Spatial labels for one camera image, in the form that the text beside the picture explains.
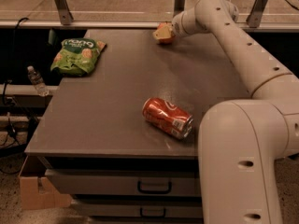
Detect black cable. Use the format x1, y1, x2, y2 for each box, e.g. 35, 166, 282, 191
0, 17, 40, 175

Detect green chip bag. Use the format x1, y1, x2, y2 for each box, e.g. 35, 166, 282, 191
50, 38, 107, 77

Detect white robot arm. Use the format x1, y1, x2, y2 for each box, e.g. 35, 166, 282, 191
153, 0, 299, 224

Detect grey drawer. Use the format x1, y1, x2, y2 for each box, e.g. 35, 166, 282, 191
71, 200, 203, 218
46, 169, 201, 197

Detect left metal railing bracket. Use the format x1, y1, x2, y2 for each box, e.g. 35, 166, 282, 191
54, 0, 73, 25

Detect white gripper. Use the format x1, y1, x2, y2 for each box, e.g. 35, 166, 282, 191
153, 11, 195, 41

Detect red apple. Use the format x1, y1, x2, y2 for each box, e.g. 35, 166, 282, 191
156, 22, 175, 44

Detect grey drawer cabinet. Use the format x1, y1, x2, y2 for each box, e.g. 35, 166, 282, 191
26, 29, 247, 224

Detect cardboard box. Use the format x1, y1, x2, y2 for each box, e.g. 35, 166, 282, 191
18, 155, 73, 211

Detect clear plastic water bottle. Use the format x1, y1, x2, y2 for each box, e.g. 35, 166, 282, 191
27, 66, 50, 97

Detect top grey drawer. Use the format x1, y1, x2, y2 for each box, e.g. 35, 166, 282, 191
46, 169, 201, 197

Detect right metal railing bracket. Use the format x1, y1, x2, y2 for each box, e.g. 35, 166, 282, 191
247, 0, 268, 28

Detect red coke can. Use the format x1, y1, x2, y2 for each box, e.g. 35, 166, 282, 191
142, 98, 193, 140

